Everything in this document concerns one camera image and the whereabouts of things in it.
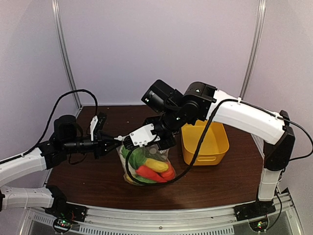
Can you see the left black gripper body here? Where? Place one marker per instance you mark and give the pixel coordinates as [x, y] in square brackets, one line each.
[72, 145]

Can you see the aluminium frame post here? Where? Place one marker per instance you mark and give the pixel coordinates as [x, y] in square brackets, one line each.
[62, 43]
[260, 19]

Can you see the right aluminium frame post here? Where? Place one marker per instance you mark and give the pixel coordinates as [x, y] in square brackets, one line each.
[260, 19]

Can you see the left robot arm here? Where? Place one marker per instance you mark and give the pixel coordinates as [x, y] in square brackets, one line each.
[67, 139]

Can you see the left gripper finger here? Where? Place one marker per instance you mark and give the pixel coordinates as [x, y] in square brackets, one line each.
[108, 138]
[110, 146]

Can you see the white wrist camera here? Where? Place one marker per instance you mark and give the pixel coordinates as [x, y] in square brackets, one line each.
[96, 124]
[140, 135]

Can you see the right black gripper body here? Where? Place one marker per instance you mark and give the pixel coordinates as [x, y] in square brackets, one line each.
[170, 124]

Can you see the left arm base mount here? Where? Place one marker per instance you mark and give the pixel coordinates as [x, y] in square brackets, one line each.
[69, 212]

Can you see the dotted clear zip bag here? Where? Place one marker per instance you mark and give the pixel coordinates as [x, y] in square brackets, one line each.
[151, 152]

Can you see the front aluminium rail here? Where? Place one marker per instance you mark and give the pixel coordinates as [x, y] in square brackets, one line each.
[207, 221]

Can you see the left aluminium frame post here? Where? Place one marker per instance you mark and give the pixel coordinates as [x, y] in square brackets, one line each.
[62, 43]

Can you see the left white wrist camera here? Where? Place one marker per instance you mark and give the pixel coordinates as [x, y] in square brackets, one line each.
[96, 124]

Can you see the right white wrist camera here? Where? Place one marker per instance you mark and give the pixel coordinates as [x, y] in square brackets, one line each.
[140, 135]

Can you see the yellow plastic basket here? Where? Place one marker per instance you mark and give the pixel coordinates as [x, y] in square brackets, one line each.
[213, 148]

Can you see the circuit board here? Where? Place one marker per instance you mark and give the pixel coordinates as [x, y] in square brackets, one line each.
[62, 225]
[259, 225]

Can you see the left circuit board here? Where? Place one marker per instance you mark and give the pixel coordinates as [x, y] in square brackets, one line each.
[62, 225]

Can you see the right circuit board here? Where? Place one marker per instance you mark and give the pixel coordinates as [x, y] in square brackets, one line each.
[259, 225]

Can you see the yellow toy corn cob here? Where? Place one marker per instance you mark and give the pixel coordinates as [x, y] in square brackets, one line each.
[156, 165]

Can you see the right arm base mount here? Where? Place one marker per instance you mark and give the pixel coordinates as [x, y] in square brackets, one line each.
[253, 210]

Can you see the orange toy pumpkin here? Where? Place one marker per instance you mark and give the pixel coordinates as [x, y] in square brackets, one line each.
[169, 174]

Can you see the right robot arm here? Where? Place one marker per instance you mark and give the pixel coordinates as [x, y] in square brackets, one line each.
[207, 103]

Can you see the orange toy carrot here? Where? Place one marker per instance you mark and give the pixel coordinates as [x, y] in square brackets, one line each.
[141, 172]

